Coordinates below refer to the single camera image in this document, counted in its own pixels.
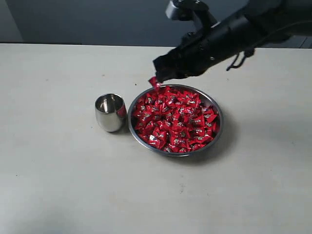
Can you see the pile of red wrapped candies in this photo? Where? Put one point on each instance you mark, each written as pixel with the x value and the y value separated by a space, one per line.
pixel 175 119

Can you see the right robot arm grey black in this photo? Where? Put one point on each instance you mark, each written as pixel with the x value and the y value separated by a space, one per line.
pixel 257 23

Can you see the red candy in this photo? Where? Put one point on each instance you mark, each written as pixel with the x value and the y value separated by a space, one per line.
pixel 155 83

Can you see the stainless steel cup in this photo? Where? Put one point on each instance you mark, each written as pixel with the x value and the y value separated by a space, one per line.
pixel 110 112

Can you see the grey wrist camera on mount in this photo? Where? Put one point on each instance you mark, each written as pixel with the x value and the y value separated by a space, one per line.
pixel 191 10

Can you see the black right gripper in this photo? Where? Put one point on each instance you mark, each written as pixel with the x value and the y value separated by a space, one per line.
pixel 206 48

